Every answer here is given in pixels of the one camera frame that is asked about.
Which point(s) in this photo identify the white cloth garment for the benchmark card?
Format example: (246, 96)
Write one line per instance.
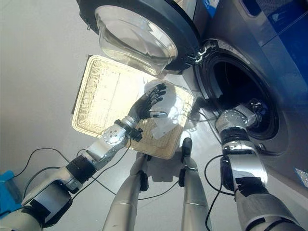
(168, 122)

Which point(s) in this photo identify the grey front-load washing machine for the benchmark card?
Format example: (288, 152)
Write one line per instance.
(243, 36)

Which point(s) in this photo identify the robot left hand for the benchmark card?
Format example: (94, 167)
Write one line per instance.
(144, 106)

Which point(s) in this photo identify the round glass washing machine door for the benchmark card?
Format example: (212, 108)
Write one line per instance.
(134, 33)

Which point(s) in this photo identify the robot left silver arm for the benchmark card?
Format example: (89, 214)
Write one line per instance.
(110, 139)

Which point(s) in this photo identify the blue washing machine sticker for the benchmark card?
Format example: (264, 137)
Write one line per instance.
(207, 7)

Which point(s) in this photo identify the blue plastic box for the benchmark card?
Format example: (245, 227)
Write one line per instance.
(8, 187)

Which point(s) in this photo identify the cream wicker laundry basket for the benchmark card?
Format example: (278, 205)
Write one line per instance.
(106, 101)

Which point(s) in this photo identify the robot left silver leg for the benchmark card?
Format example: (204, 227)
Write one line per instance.
(127, 190)

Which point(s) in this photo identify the robot right silver leg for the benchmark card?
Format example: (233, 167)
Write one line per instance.
(192, 190)

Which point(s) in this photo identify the dark rubber drum door seal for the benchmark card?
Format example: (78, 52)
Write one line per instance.
(207, 79)

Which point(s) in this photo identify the robot right silver arm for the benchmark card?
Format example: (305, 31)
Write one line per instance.
(243, 158)

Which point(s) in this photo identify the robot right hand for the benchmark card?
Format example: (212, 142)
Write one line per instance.
(260, 109)

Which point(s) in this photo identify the robot silver leg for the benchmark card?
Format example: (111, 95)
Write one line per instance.
(127, 190)
(192, 190)

